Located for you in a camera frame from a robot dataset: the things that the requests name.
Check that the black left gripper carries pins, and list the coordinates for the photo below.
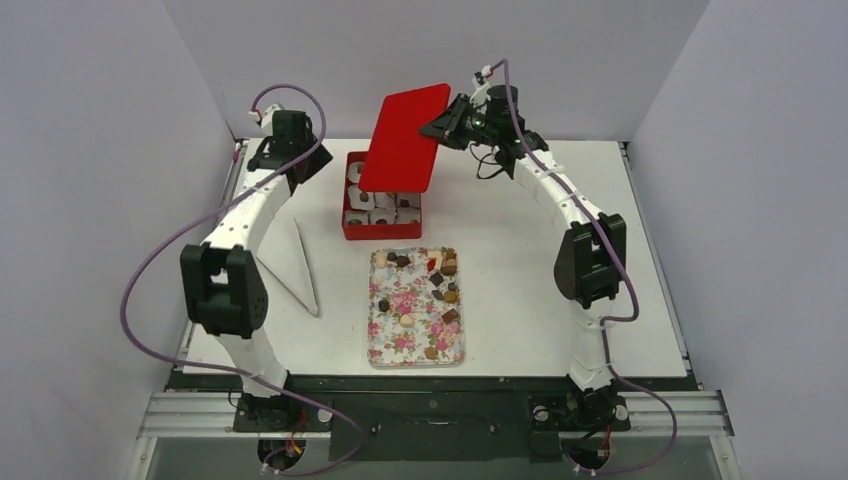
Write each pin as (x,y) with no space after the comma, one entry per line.
(320,160)

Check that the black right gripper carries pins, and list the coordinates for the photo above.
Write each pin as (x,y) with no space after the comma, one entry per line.
(454,124)

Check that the red box lid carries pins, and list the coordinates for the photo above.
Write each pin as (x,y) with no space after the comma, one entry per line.
(399,158)

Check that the red chocolate box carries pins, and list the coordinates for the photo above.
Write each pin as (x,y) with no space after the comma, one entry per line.
(370,216)

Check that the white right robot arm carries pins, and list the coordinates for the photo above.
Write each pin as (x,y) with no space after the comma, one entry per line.
(591,258)

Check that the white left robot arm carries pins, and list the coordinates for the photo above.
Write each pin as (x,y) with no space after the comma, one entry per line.
(223,286)

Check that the brown cube chocolate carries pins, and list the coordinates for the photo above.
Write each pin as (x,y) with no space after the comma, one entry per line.
(450,316)

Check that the beige round chocolate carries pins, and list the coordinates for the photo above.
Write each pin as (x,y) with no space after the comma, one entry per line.
(407,321)

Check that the floral serving tray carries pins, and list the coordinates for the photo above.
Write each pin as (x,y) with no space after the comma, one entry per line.
(413,281)

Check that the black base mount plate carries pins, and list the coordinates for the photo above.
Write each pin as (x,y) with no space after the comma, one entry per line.
(391,418)

